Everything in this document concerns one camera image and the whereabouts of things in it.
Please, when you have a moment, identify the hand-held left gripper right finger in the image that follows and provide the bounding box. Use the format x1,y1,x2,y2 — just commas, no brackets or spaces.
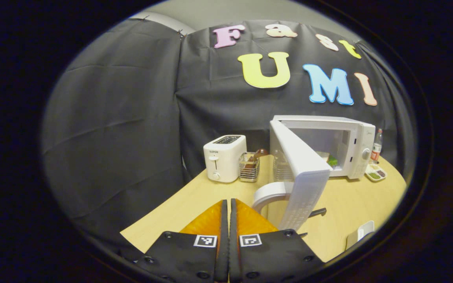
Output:
230,198,325,283

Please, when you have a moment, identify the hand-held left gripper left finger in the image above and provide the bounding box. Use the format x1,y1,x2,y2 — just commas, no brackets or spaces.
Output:
132,199,230,283

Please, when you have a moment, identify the white microwave oven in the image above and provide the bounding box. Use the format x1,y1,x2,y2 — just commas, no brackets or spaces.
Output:
252,115,376,232

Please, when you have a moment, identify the sandwich with green lettuce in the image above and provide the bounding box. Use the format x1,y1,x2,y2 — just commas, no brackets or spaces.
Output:
316,151,339,169

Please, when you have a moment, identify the white toaster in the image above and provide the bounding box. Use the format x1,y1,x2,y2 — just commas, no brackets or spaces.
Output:
203,135,247,183

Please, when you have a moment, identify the white rectangular tray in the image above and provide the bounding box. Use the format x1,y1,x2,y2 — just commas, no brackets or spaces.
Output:
346,221,375,250

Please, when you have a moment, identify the white divided dish of beans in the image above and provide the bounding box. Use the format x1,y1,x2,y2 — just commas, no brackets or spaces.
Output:
365,163,387,182

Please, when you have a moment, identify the black backdrop cloth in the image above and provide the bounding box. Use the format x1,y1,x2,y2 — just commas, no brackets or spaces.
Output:
41,18,418,256

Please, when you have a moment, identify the clear bottle with red label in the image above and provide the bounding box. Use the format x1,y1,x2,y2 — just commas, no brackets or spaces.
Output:
370,129,383,164

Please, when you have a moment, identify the clear wire mesh utensil holder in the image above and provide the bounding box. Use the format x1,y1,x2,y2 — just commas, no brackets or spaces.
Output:
239,149,269,183

